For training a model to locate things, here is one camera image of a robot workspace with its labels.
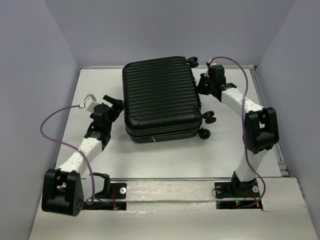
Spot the black hard-shell suitcase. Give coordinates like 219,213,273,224
122,56,216,144

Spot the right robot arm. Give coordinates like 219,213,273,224
197,62,279,196

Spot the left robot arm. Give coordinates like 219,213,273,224
41,94,125,217

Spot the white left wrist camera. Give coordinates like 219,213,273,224
83,94,99,113

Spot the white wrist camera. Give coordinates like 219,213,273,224
83,94,99,113
204,58,218,78

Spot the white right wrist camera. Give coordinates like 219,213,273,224
204,58,218,78

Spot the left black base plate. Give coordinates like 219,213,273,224
82,182,127,211

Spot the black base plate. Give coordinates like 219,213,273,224
82,182,127,211
211,181,263,210

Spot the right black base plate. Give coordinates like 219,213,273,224
211,181,263,210

